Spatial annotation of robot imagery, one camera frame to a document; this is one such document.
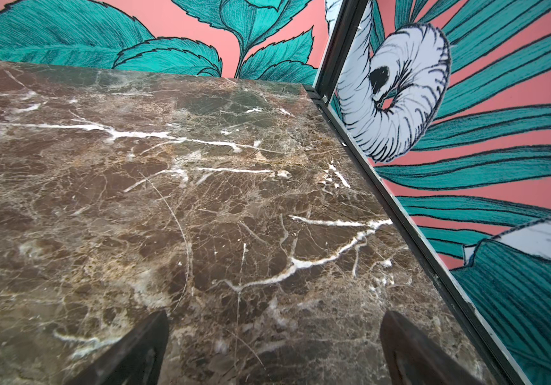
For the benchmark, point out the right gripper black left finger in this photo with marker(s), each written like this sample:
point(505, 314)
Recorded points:
point(137, 358)

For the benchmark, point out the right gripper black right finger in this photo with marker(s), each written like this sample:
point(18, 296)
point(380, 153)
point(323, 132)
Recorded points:
point(413, 358)

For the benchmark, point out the black frame post right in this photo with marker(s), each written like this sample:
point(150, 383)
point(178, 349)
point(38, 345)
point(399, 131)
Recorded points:
point(343, 20)

